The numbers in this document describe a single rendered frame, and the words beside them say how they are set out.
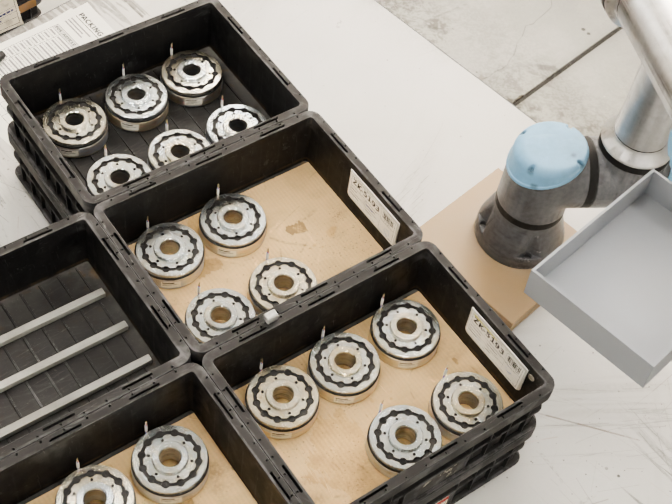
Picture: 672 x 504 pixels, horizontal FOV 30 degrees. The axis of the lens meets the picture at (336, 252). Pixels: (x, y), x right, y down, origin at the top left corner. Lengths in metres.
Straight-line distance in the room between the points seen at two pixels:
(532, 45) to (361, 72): 1.24
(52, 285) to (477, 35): 1.93
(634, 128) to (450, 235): 0.37
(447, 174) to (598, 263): 0.57
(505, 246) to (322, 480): 0.56
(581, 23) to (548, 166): 1.75
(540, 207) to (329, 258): 0.35
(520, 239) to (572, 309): 0.45
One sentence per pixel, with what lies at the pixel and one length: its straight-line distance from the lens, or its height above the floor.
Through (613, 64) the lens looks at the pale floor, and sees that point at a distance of 3.59.
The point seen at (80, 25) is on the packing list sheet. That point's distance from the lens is 2.45.
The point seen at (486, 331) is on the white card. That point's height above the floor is 0.90.
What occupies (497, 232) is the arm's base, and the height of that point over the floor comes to 0.78.
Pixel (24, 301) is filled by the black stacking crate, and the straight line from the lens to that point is 1.89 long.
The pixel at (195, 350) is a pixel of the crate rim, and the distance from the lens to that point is 1.71.
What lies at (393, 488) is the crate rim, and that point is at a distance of 1.63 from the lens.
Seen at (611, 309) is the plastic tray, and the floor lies 1.05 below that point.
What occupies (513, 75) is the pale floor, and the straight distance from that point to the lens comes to 3.47.
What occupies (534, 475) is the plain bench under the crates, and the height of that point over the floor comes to 0.70.
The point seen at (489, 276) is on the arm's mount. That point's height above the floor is 0.73.
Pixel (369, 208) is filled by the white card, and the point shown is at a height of 0.88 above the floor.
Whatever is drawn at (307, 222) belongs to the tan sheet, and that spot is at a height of 0.83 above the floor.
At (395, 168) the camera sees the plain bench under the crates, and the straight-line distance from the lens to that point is 2.24.
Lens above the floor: 2.38
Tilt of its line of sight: 53 degrees down
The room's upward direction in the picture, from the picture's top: 10 degrees clockwise
